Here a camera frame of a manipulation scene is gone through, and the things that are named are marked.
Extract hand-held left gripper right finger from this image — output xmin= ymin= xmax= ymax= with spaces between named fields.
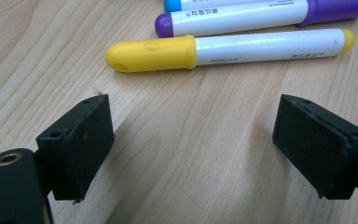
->
xmin=272 ymin=93 xmax=358 ymax=200

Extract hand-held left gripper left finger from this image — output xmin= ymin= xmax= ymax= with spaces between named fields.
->
xmin=35 ymin=93 xmax=116 ymax=203

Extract yellow marker pen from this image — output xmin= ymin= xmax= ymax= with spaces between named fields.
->
xmin=104 ymin=27 xmax=356 ymax=74

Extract purple marker pen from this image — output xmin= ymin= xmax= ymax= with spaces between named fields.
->
xmin=154 ymin=0 xmax=358 ymax=39

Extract light blue marker pen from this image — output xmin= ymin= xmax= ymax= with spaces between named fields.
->
xmin=163 ymin=0 xmax=293 ymax=14

